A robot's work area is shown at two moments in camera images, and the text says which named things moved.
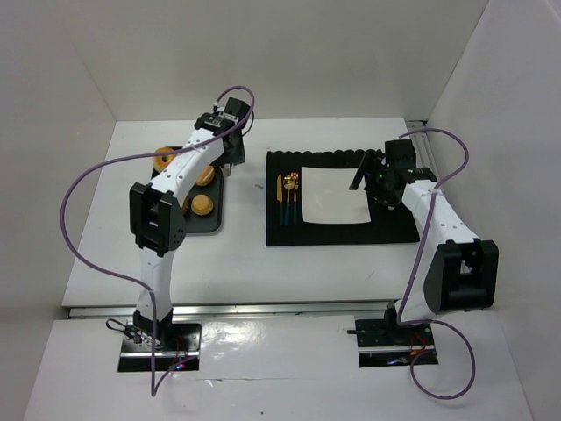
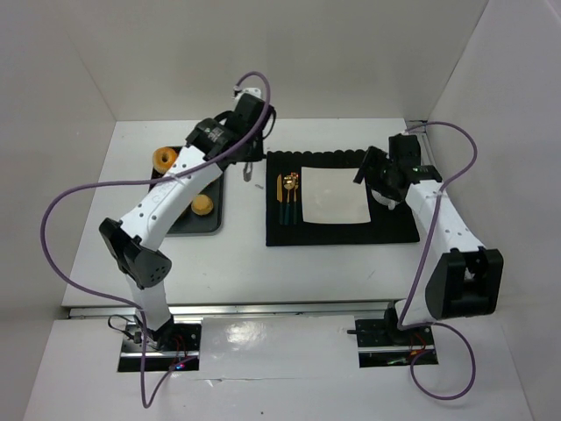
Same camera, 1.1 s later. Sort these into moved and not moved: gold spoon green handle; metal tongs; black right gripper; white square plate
Moved: metal tongs
Not moved: gold spoon green handle; black right gripper; white square plate
